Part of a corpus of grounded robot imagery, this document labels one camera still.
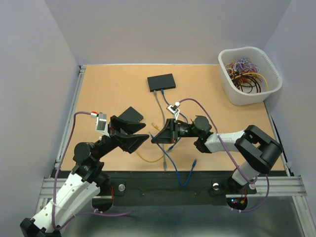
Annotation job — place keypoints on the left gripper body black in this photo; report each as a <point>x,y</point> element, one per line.
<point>114,124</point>

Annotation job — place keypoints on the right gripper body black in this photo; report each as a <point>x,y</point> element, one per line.
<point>177,130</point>

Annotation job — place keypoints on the black network switch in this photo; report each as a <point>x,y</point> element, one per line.
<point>161,82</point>
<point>130,114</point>

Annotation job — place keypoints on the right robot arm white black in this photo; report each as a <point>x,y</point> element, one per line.
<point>259,150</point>

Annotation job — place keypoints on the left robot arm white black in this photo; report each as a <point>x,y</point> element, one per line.
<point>87,177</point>

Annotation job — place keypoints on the white plastic bin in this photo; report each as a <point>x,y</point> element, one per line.
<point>272,81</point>

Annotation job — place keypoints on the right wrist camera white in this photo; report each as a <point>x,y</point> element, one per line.
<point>174,109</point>

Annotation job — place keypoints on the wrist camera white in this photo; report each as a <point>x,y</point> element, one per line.
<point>174,109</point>
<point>101,122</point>

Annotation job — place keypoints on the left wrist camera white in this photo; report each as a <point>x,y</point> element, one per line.
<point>101,122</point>

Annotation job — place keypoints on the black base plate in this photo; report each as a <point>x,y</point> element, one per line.
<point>164,188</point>

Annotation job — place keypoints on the aluminium frame rail left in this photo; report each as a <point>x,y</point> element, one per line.
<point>69,122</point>

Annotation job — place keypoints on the aluminium frame rail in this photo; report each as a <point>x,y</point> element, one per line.
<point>279,187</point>
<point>69,122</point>

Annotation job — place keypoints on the aluminium frame rail front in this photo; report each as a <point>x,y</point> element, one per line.
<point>279,187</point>

